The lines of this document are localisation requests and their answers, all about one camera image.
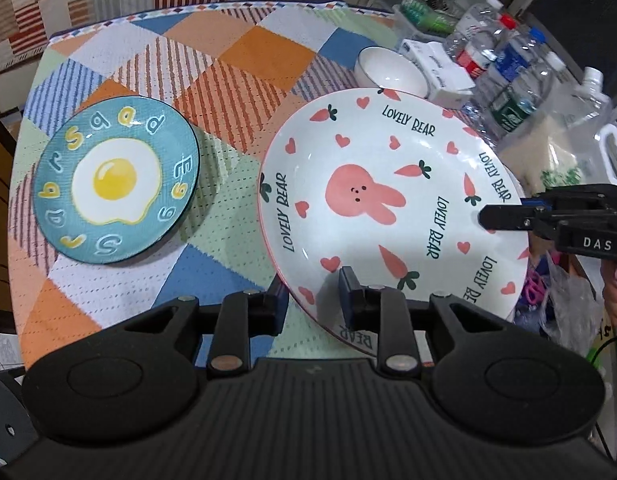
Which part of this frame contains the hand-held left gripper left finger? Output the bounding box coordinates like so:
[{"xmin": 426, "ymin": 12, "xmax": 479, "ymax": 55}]
[{"xmin": 122, "ymin": 275, "xmax": 290, "ymax": 378}]

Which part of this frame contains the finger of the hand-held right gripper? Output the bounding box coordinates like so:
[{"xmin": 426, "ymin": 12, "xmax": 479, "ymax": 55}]
[{"xmin": 478, "ymin": 198, "xmax": 547, "ymax": 232}]

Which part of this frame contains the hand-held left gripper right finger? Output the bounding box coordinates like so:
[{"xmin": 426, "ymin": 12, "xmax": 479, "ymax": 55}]
[{"xmin": 339, "ymin": 266, "xmax": 504, "ymax": 378}]

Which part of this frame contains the white rabbit carrot plate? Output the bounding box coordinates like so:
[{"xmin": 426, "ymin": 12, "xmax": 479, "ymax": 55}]
[{"xmin": 257, "ymin": 87, "xmax": 531, "ymax": 358}]

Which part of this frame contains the white bowl black rim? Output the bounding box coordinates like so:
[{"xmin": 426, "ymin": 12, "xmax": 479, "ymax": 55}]
[{"xmin": 355, "ymin": 46, "xmax": 429, "ymax": 100}]

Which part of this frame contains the teal fried egg plate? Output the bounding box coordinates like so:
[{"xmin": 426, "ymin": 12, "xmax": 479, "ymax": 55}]
[{"xmin": 33, "ymin": 95, "xmax": 202, "ymax": 265}]

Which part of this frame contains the crumpled clear plastic bag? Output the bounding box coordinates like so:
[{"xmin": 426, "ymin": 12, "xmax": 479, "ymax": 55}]
[{"xmin": 529, "ymin": 249, "xmax": 610, "ymax": 342}]

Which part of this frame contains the clear rice bag with spout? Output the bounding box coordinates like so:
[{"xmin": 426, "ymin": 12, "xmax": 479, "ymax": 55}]
[{"xmin": 497, "ymin": 67, "xmax": 617, "ymax": 202}]

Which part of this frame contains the green label water bottle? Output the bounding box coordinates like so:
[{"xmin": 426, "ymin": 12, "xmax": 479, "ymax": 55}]
[{"xmin": 481, "ymin": 52, "xmax": 565, "ymax": 134}]

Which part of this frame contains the white cardboard box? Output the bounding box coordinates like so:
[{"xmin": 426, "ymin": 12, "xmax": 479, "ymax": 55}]
[{"xmin": 403, "ymin": 39, "xmax": 478, "ymax": 109}]

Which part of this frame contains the blue cap water bottle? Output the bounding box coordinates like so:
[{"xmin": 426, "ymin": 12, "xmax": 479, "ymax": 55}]
[{"xmin": 489, "ymin": 27, "xmax": 547, "ymax": 92}]

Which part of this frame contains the red cap water bottle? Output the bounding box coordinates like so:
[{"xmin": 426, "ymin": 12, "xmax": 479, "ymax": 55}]
[{"xmin": 459, "ymin": 14, "xmax": 518, "ymax": 79}]

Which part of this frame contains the white cap clear bottle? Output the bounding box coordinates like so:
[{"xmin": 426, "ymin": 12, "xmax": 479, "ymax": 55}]
[{"xmin": 446, "ymin": 0, "xmax": 504, "ymax": 57}]

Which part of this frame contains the clear tray with green items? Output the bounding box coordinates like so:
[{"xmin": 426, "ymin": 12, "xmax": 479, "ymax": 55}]
[{"xmin": 393, "ymin": 0, "xmax": 460, "ymax": 37}]

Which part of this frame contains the dark glass window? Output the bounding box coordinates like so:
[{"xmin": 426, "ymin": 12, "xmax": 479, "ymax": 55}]
[{"xmin": 526, "ymin": 0, "xmax": 617, "ymax": 83}]

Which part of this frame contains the colourful checkered tablecloth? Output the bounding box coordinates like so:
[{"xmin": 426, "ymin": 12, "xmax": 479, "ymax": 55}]
[{"xmin": 8, "ymin": 2, "xmax": 532, "ymax": 367}]

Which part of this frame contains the dark grey round object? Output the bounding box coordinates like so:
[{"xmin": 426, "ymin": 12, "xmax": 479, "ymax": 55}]
[{"xmin": 0, "ymin": 370, "xmax": 32, "ymax": 467}]

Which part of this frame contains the striped patchwork sofa cover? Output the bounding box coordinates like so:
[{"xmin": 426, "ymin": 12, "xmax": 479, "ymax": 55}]
[{"xmin": 0, "ymin": 0, "xmax": 230, "ymax": 77}]

